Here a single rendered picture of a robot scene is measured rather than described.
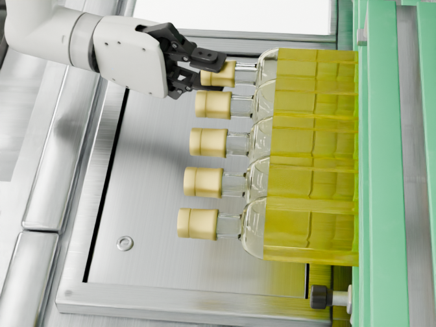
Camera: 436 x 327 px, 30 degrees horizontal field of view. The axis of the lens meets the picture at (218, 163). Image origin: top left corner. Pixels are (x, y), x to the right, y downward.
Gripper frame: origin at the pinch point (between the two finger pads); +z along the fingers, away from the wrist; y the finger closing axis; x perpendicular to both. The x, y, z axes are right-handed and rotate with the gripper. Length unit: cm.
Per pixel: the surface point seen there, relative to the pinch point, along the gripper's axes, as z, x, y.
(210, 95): 2.4, -5.5, 2.2
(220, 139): 5.8, -11.4, 1.9
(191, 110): -4.4, 2.8, -12.5
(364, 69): 19.7, 0.6, 6.5
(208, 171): 6.1, -16.1, 1.6
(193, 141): 2.8, -12.5, 1.6
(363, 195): 24.0, -17.0, 6.5
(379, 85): 22.6, -8.3, 13.9
